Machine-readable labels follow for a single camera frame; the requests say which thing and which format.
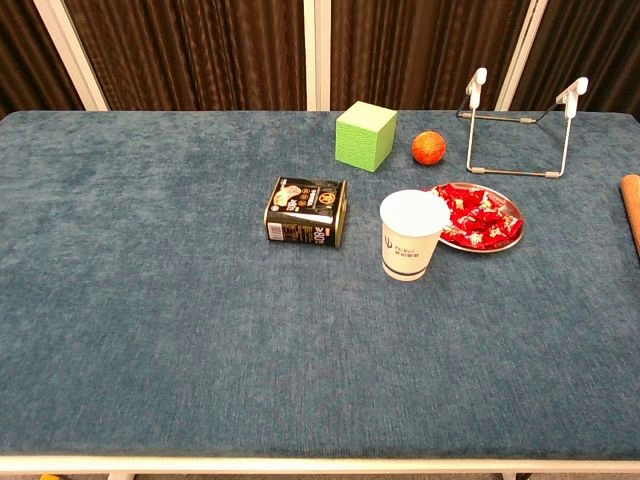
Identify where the dark brown curtain panel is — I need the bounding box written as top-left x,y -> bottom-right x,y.
0,0 -> 85,120
510,0 -> 640,124
63,0 -> 307,112
329,0 -> 535,112

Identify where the white paper cup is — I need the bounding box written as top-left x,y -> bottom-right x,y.
379,189 -> 452,282

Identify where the blue tablecloth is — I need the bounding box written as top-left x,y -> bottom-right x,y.
0,109 -> 640,459

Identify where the wire stand with white clips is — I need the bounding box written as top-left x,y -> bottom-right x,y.
456,67 -> 590,180

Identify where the wooden rolling pin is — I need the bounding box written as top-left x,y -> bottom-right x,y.
620,174 -> 640,256

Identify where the round steel plate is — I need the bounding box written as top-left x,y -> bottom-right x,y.
430,182 -> 526,254

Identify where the white partition post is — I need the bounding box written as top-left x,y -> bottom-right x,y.
32,0 -> 110,112
302,0 -> 332,112
494,0 -> 550,112

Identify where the white table frame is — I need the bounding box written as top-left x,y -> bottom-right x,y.
0,453 -> 640,480

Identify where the orange ball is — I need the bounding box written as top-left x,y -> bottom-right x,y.
411,130 -> 447,166

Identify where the green foam cube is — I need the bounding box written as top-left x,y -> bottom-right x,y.
334,100 -> 398,174

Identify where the black tin can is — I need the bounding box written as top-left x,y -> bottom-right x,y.
263,175 -> 349,250

